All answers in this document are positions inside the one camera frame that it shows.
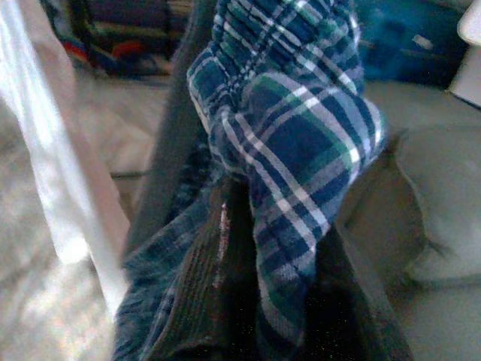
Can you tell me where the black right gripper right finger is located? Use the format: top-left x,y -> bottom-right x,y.
298,220 -> 414,361

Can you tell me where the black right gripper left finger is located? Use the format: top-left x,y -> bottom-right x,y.
144,174 -> 266,361

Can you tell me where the blue plaid cloth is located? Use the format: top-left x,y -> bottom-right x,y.
112,0 -> 388,361

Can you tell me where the grey-green leather sofa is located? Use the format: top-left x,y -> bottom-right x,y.
334,80 -> 481,361

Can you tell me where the white hanging garment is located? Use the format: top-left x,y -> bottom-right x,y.
0,0 -> 132,313

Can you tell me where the blue suitcase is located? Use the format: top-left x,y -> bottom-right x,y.
360,3 -> 469,89

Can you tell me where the white drawer box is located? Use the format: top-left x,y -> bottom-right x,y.
445,0 -> 481,110

